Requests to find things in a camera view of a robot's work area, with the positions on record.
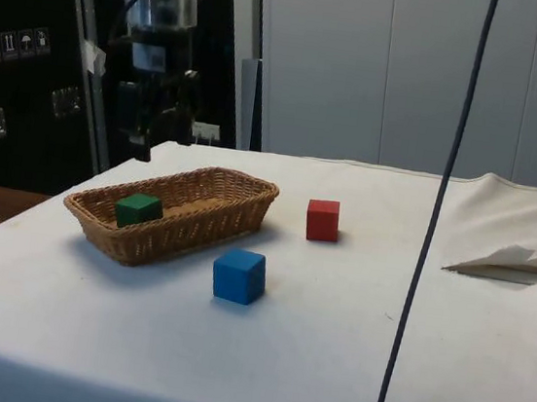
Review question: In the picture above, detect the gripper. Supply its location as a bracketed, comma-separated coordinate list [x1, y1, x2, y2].
[105, 0, 213, 169]

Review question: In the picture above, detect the wicker basket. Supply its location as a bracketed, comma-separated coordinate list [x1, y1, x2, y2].
[55, 148, 283, 285]

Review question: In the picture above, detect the green cube block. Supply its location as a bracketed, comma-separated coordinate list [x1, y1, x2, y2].
[111, 189, 167, 234]

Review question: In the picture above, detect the black cabinet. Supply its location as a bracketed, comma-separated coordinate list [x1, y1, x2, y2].
[0, 0, 256, 218]

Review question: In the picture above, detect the blue cube block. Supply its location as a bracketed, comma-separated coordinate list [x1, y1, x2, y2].
[208, 245, 270, 307]

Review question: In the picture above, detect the red cube block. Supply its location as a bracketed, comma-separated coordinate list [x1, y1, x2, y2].
[303, 198, 343, 245]

